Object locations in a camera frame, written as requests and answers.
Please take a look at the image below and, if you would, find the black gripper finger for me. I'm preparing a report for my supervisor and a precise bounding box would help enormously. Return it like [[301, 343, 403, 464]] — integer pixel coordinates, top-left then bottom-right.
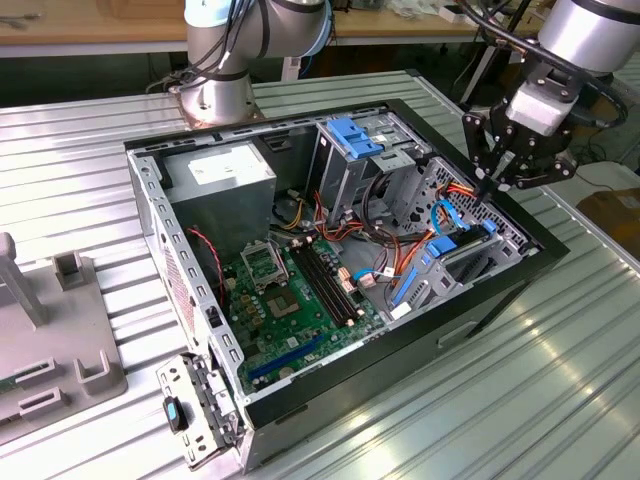
[[492, 157, 578, 200], [461, 111, 497, 202]]

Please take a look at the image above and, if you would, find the orange red disk power wire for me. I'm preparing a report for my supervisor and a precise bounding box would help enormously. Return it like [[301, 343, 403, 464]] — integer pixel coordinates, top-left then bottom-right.
[[397, 181, 489, 289]]

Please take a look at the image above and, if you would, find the blue data wire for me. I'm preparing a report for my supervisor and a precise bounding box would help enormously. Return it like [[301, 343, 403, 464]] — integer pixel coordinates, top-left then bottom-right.
[[428, 198, 475, 237]]

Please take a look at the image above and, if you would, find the hard disk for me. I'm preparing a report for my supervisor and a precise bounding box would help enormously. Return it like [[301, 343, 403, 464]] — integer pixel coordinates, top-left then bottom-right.
[[426, 218, 498, 261]]

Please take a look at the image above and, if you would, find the grey metal disk bay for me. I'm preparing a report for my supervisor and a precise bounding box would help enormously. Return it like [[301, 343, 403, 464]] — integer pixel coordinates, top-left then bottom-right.
[[384, 219, 534, 322]]

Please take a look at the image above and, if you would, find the brown cardboard box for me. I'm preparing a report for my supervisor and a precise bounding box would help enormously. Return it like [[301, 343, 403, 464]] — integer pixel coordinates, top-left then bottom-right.
[[574, 187, 640, 254]]

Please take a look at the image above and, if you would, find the blue plastic cage latch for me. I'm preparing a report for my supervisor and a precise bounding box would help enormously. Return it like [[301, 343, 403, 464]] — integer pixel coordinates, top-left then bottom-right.
[[327, 117, 387, 160]]

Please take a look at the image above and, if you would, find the small white black box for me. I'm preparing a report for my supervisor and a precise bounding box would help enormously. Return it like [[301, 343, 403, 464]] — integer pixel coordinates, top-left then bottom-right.
[[439, 2, 474, 24]]

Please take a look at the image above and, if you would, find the grey metal drive cage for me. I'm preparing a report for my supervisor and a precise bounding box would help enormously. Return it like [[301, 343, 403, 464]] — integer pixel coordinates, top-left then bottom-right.
[[307, 114, 426, 229]]

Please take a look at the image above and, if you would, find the black RAM slot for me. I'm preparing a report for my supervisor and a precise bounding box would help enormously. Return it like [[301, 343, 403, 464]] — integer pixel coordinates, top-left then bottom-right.
[[288, 242, 354, 329], [302, 238, 366, 321]]

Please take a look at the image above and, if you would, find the black open PC case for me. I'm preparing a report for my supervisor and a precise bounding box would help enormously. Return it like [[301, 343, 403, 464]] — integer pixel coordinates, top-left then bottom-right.
[[123, 97, 572, 474]]

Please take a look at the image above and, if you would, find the metal CPU socket cover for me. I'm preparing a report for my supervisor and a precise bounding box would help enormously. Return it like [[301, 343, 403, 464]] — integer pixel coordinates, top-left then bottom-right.
[[239, 240, 292, 294]]

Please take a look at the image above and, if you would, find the CPU socket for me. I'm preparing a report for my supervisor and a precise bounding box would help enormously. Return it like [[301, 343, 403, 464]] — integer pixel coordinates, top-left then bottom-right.
[[263, 287, 305, 322]]

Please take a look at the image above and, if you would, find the grey power supply unit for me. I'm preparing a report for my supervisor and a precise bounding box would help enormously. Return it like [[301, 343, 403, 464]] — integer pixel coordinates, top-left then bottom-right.
[[167, 142, 278, 251]]

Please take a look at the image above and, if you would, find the green motherboard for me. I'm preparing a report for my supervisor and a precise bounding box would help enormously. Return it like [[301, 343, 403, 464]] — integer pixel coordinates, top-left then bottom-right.
[[219, 234, 389, 394]]

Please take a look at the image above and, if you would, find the blue expansion slot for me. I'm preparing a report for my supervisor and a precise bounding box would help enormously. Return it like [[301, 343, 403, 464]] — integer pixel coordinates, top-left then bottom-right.
[[247, 332, 326, 382]]

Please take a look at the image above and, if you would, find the wooden desk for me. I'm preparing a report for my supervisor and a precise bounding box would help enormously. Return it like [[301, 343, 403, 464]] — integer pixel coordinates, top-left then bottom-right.
[[0, 0, 556, 60]]

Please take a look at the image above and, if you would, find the black blue latch clip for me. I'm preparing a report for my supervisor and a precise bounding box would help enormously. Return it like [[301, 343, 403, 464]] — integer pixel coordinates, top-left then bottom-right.
[[162, 394, 190, 434]]

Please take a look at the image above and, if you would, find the grey parts rack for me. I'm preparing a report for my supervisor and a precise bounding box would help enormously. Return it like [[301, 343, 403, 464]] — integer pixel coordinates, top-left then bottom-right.
[[0, 232, 129, 442]]

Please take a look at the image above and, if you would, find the grey wrist camera housing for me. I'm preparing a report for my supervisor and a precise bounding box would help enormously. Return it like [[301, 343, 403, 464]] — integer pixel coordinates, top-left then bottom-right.
[[506, 81, 577, 137]]

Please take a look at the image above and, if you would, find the brown braided hose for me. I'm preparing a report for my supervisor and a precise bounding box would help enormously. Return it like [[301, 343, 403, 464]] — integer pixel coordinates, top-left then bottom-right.
[[492, 34, 531, 54]]

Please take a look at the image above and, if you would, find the thick black looped cable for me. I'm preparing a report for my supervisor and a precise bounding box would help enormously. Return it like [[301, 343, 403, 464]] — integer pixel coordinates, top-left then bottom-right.
[[360, 169, 404, 246]]

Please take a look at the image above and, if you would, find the blue plastic bay rail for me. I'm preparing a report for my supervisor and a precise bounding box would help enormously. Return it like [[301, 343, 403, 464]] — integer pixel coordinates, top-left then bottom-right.
[[391, 253, 431, 307]]

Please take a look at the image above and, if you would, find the red yellow wire bundle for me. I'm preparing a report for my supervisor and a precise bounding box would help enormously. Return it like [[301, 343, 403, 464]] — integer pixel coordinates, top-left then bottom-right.
[[272, 188, 369, 249]]

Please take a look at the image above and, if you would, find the white connector thin wire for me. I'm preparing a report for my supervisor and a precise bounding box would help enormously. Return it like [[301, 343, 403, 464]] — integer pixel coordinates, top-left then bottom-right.
[[352, 267, 401, 292]]

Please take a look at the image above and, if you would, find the brown square base plate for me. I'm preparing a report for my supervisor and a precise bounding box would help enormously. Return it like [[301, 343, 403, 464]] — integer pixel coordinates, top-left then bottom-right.
[[177, 97, 266, 132]]

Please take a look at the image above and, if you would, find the grey metal slot bracket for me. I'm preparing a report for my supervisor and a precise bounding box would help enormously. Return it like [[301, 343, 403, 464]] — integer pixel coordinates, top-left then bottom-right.
[[155, 351, 247, 472]]

